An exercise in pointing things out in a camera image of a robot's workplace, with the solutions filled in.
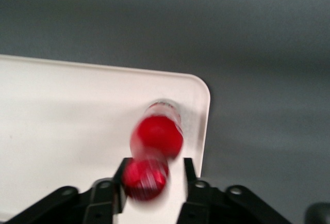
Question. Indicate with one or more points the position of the red coke bottle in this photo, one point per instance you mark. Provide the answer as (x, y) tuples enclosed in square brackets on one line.
[(157, 136)]

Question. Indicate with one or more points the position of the cream rectangular tray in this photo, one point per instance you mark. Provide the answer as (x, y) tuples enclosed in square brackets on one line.
[(64, 118)]

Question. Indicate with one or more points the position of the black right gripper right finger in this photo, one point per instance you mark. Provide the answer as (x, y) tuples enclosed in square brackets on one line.
[(198, 200)]

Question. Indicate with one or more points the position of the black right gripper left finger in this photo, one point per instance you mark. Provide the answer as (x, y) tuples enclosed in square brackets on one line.
[(103, 200)]

